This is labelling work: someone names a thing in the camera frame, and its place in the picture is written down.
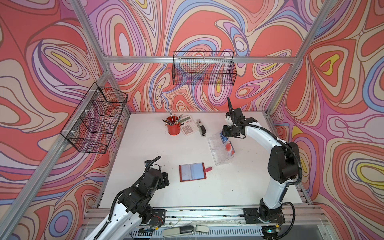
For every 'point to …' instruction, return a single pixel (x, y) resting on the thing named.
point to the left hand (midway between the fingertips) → (165, 175)
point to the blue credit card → (224, 138)
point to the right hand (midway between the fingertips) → (226, 135)
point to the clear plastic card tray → (221, 149)
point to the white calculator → (189, 126)
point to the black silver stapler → (202, 129)
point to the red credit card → (229, 148)
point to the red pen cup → (174, 130)
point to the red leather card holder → (191, 172)
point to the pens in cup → (173, 120)
